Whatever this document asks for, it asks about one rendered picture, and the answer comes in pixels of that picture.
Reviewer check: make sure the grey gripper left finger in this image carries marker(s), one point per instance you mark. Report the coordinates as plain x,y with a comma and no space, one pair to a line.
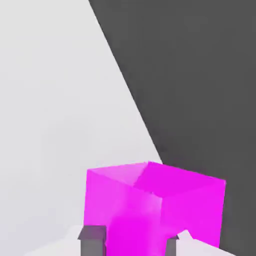
92,242

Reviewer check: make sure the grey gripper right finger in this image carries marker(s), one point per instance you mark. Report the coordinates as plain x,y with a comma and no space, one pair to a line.
192,247

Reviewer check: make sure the small magenta cube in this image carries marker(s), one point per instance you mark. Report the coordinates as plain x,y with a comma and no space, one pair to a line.
152,200

